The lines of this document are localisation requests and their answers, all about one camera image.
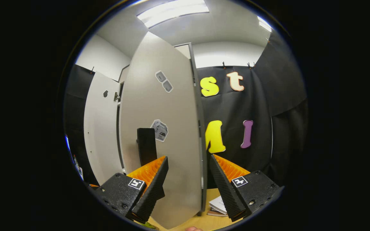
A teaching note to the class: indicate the small ceiling light panel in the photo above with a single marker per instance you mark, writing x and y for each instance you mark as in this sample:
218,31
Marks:
264,24

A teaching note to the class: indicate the black backdrop cloth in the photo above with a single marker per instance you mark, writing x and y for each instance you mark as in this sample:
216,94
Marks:
262,102
75,106

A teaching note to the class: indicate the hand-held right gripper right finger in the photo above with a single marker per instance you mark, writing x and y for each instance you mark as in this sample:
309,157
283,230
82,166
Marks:
226,192

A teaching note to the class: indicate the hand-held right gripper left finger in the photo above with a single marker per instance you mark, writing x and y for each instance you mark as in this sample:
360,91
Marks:
151,192

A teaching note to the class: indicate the large ceiling light panel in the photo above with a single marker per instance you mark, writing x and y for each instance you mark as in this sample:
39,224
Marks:
172,12

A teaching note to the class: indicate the white cabinet door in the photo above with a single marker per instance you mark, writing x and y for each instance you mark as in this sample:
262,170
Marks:
101,134
172,128

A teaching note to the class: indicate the white book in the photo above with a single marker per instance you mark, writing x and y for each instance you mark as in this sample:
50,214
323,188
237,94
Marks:
218,203

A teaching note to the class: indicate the dark book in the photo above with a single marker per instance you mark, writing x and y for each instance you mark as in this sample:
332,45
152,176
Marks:
215,213

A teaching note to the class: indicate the green label clear bottle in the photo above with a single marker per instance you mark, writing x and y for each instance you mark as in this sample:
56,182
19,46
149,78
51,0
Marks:
146,225

